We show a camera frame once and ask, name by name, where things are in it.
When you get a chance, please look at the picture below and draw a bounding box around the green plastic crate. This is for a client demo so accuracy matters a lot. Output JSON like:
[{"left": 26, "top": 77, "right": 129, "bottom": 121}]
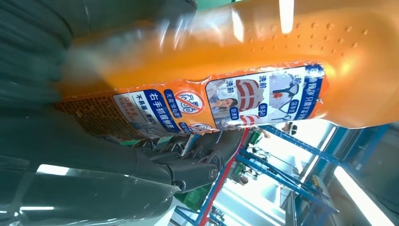
[{"left": 174, "top": 184, "right": 213, "bottom": 213}]

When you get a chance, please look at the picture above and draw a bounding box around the red pole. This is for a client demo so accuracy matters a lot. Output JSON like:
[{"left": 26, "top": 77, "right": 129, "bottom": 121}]
[{"left": 199, "top": 129, "right": 250, "bottom": 226}]

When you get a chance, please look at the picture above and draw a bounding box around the person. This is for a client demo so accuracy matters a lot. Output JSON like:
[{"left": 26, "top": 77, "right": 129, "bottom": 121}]
[{"left": 254, "top": 121, "right": 299, "bottom": 140}]

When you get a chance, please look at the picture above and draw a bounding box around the green table mat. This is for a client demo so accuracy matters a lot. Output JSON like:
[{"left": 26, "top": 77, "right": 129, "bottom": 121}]
[{"left": 197, "top": 0, "right": 240, "bottom": 10}]

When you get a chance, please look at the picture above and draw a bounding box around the blue metal rack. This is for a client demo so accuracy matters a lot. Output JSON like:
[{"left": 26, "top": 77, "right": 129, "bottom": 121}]
[{"left": 173, "top": 124, "right": 390, "bottom": 226}]

